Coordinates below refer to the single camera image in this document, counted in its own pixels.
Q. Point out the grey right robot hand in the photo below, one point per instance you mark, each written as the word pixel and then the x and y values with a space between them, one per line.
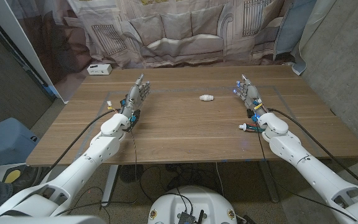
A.
pixel 252 96

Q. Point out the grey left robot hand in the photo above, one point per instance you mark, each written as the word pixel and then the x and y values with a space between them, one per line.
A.
pixel 134 99

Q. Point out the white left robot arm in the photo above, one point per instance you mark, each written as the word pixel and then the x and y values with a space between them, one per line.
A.
pixel 85 165

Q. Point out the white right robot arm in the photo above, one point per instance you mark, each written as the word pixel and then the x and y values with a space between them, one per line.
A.
pixel 309 168

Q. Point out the small toothpaste tube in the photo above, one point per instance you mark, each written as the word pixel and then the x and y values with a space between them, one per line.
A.
pixel 243 126

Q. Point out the white bandage roll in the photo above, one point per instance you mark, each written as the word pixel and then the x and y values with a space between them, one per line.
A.
pixel 206 98

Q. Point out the white power strip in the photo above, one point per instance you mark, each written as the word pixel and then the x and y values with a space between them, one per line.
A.
pixel 99 69

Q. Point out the black round fan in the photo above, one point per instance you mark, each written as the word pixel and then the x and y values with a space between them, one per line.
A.
pixel 130 173

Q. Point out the printed sofa backdrop curtain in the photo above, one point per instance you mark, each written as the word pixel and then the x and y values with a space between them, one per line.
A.
pixel 179 31

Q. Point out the grey table leg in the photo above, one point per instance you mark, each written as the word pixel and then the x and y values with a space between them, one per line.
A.
pixel 269 183

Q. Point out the white table leg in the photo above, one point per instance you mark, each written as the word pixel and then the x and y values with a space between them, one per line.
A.
pixel 110 186

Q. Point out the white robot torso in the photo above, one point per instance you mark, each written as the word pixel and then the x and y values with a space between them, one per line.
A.
pixel 194 199

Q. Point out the white partition panel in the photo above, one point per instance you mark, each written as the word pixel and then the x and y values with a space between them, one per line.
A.
pixel 26 46

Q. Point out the black module with antenna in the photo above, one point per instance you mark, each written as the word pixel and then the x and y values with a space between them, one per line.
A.
pixel 186 217

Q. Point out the dark shoe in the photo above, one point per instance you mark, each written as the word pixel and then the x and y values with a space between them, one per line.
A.
pixel 30 179

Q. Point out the blue plastic bin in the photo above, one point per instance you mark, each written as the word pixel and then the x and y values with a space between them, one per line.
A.
pixel 5 140

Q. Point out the yellow and black foot pedal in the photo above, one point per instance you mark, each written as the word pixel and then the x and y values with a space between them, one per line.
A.
pixel 12 176

